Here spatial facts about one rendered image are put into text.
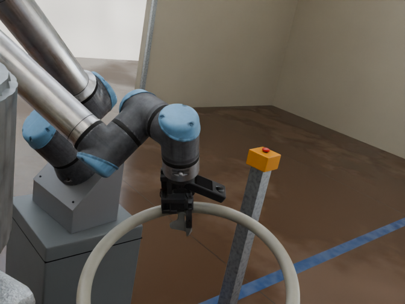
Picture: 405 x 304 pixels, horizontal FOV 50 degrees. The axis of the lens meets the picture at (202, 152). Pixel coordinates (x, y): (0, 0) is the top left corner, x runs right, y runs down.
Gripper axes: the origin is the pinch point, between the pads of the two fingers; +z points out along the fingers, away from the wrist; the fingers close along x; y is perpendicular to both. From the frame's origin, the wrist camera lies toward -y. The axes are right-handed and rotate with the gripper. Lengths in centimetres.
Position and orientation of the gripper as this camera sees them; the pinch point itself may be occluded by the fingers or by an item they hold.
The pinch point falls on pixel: (190, 225)
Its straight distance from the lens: 121.5
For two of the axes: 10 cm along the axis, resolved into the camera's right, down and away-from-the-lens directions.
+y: -10.0, 0.1, -0.3
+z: -0.1, 7.7, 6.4
